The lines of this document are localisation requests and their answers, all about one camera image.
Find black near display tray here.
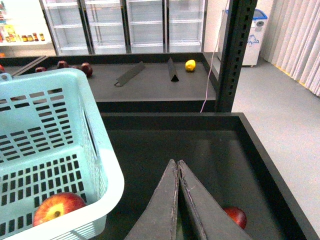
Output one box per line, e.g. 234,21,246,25
98,113,319,240

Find red apple in tray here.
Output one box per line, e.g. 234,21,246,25
223,206,248,230

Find pink cable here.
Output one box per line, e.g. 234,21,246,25
199,0,230,114

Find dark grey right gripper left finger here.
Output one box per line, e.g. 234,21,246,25
125,159,179,240

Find black far display tray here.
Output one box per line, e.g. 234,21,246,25
0,52,216,113

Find black triangular divider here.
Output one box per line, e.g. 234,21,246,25
167,57,179,83

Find red fruit at edge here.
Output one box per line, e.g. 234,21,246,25
0,64,5,73

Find dark red apple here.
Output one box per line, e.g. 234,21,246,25
81,62,93,78
57,60,69,69

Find glass door refrigerator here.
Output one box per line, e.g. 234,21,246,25
40,0,208,56

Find flat black divider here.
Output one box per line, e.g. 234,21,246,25
114,61,146,87

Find white vertical blinds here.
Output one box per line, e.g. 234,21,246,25
260,0,320,97

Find dark purple fruit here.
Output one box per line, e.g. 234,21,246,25
35,66,47,73

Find shelf with jars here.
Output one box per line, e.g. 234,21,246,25
0,0,56,58

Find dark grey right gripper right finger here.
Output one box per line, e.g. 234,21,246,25
177,160,251,240

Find white blue chest freezer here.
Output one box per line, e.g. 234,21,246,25
217,8,268,67

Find red yellow apple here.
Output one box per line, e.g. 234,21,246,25
33,192,86,227

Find yellow lemon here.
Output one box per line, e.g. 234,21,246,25
185,59,196,73

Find black perforated shelf post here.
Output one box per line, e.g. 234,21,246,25
214,0,257,113

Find light blue plastic basket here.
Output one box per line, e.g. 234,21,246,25
0,68,124,240

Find black display tray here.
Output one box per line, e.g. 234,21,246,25
98,113,319,240
0,52,216,113

